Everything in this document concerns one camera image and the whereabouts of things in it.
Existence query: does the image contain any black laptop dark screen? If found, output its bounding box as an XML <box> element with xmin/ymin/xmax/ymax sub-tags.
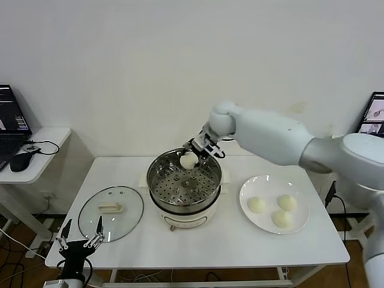
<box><xmin>0</xmin><ymin>83</ymin><xmax>33</xmax><ymax>172</ymax></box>

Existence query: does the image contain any white steamed baozi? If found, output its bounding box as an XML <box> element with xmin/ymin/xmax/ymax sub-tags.
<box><xmin>271</xmin><ymin>209</ymin><xmax>294</xmax><ymax>229</ymax></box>
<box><xmin>248</xmin><ymin>196</ymin><xmax>267</xmax><ymax>215</ymax></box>
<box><xmin>179</xmin><ymin>151</ymin><xmax>199</xmax><ymax>170</ymax></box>
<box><xmin>277</xmin><ymin>194</ymin><xmax>298</xmax><ymax>212</ymax></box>

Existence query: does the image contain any black computer mouse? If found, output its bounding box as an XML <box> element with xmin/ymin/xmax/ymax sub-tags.
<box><xmin>10</xmin><ymin>152</ymin><xmax>32</xmax><ymax>172</ymax></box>

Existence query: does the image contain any grey laptop pink screen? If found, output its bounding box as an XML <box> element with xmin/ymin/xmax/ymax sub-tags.
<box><xmin>358</xmin><ymin>91</ymin><xmax>384</xmax><ymax>136</ymax></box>

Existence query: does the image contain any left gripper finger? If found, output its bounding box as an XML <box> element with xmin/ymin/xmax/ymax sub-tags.
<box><xmin>56</xmin><ymin>218</ymin><xmax>73</xmax><ymax>251</ymax></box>
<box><xmin>84</xmin><ymin>215</ymin><xmax>105</xmax><ymax>248</ymax></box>

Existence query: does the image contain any round glass pot lid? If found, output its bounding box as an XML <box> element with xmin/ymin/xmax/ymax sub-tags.
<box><xmin>78</xmin><ymin>185</ymin><xmax>145</xmax><ymax>244</ymax></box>

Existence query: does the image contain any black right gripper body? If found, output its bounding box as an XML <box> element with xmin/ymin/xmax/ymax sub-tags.
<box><xmin>191</xmin><ymin>135</ymin><xmax>212</xmax><ymax>156</ymax></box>

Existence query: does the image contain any black cable with adapter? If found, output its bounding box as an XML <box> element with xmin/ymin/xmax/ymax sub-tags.
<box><xmin>325</xmin><ymin>179</ymin><xmax>352</xmax><ymax>288</ymax></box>

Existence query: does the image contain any perforated steel steamer basket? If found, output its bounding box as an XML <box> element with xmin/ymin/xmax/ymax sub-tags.
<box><xmin>146</xmin><ymin>147</ymin><xmax>223</xmax><ymax>211</ymax></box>

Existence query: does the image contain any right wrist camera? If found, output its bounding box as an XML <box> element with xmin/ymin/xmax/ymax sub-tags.
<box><xmin>205</xmin><ymin>140</ymin><xmax>226</xmax><ymax>159</ymax></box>

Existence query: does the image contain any round white plate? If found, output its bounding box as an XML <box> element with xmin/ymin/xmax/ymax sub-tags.
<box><xmin>239</xmin><ymin>175</ymin><xmax>310</xmax><ymax>235</ymax></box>

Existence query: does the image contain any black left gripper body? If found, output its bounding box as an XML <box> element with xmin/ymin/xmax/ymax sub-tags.
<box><xmin>58</xmin><ymin>239</ymin><xmax>96</xmax><ymax>272</ymax></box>

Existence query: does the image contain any cream electric cooking pot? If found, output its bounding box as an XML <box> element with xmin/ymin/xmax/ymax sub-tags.
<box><xmin>138</xmin><ymin>167</ymin><xmax>232</xmax><ymax>232</ymax></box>

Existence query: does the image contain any black dongle with cable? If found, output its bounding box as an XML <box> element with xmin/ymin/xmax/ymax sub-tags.
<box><xmin>23</xmin><ymin>140</ymin><xmax>61</xmax><ymax>157</ymax></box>

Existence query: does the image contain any large white table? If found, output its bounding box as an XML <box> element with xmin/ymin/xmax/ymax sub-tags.
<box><xmin>44</xmin><ymin>155</ymin><xmax>351</xmax><ymax>288</ymax></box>

